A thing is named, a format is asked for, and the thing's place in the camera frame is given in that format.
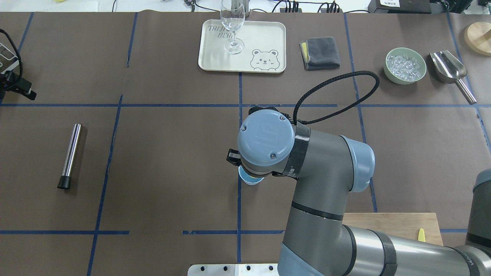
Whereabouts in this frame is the cream bear serving tray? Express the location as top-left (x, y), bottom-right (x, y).
top-left (198, 20), bottom-right (287, 74)

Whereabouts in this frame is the yellow plastic knife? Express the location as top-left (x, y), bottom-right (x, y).
top-left (417, 228), bottom-right (426, 242)

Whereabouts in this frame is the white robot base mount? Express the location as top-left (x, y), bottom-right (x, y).
top-left (187, 263), bottom-right (279, 276)

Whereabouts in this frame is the steel muddler black tip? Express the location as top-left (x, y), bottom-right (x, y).
top-left (57, 123), bottom-right (82, 190)

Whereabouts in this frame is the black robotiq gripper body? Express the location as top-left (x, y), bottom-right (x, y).
top-left (226, 148), bottom-right (241, 166)

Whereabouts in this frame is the clear wine glass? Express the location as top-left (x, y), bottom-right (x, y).
top-left (220, 0), bottom-right (246, 54)

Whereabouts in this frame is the steel ice scoop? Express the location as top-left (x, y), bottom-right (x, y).
top-left (429, 50), bottom-right (477, 105)

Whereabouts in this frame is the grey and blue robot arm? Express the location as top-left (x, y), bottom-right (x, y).
top-left (227, 107), bottom-right (491, 276)

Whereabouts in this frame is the green bowl of ice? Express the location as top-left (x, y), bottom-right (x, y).
top-left (384, 48), bottom-right (427, 85)

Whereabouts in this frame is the bamboo cutting board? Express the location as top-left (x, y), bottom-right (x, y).
top-left (343, 213), bottom-right (443, 246)

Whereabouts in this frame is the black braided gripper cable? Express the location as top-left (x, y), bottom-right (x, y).
top-left (293, 71), bottom-right (381, 125)

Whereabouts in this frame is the grey folded cloth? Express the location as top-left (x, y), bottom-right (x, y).
top-left (299, 37), bottom-right (340, 71)

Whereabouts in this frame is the light blue plastic cup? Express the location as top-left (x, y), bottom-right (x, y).
top-left (238, 166), bottom-right (264, 186)

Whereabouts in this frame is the wooden cup tree stand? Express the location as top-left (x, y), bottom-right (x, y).
top-left (464, 21), bottom-right (491, 57)

